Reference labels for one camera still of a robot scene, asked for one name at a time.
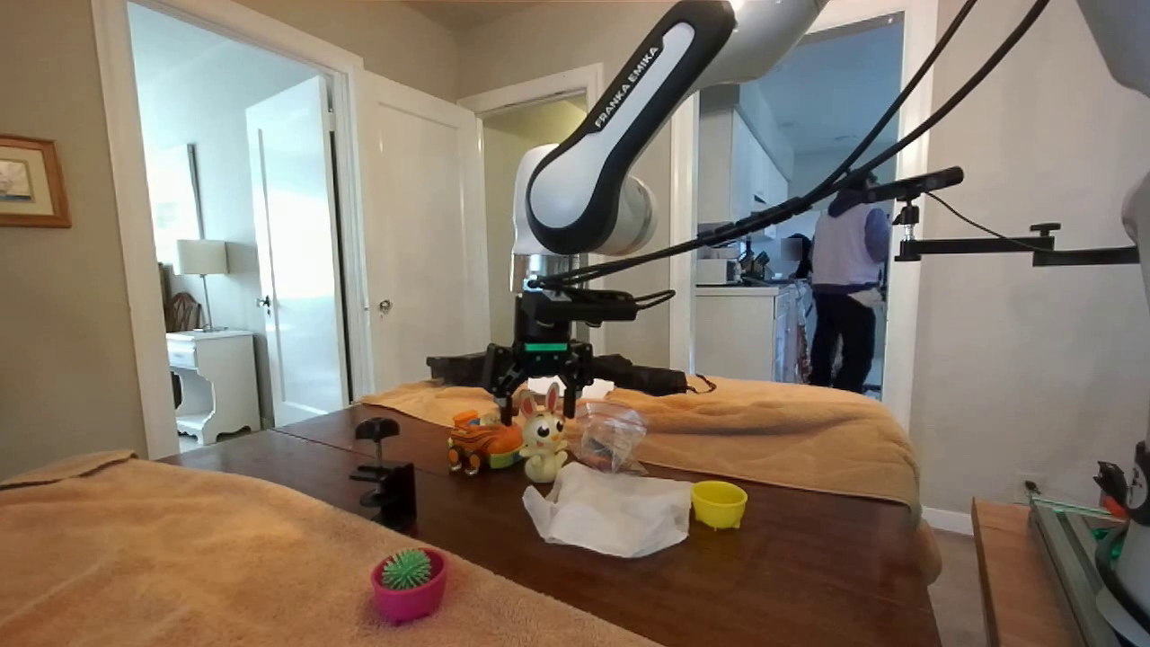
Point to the white nightstand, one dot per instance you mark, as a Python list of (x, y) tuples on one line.
[(216, 377)]

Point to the black bag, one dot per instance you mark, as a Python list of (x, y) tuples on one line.
[(642, 373)]

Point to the table lamp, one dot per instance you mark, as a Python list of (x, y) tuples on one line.
[(202, 261)]

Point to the black table clamp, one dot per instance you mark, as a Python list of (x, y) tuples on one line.
[(388, 485)]

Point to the green spiky ball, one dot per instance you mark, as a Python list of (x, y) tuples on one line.
[(406, 570)]

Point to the clear plastic bag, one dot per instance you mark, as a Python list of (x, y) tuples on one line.
[(611, 436)]

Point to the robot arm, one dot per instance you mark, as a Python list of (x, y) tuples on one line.
[(620, 108)]

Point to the kitchen counter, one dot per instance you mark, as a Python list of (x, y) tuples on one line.
[(737, 332)]

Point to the person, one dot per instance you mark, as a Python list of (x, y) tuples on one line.
[(844, 288)]

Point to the framed picture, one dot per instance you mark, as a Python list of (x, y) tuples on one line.
[(25, 181)]

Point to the white door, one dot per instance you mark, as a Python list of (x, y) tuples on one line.
[(422, 243), (292, 261)]

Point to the wooden chair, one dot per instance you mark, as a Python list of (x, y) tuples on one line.
[(184, 313)]

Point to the yellow plastic cup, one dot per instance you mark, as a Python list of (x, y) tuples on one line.
[(719, 503)]

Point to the orange towel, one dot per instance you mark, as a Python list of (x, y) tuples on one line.
[(773, 431), (180, 557)]

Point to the pink bowl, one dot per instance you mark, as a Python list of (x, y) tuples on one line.
[(409, 600)]

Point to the orange tiger toy car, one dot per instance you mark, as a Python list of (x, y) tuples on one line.
[(481, 443)]

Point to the penguin toy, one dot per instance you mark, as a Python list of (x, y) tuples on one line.
[(1119, 490)]

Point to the white wall cabinet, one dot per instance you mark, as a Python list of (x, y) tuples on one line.
[(750, 166)]

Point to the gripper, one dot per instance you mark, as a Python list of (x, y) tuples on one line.
[(544, 328)]

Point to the camera on mount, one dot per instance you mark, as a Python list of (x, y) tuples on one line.
[(934, 243)]

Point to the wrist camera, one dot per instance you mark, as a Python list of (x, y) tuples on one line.
[(600, 306)]

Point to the cream bunny toy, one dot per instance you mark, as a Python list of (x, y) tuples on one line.
[(544, 440)]

